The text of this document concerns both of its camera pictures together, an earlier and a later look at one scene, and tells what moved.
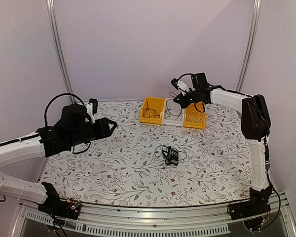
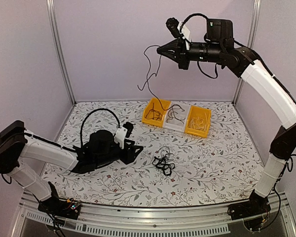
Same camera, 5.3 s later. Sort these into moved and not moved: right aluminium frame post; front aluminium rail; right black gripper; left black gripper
Moved: right black gripper; left black gripper
Not moved: right aluminium frame post; front aluminium rail
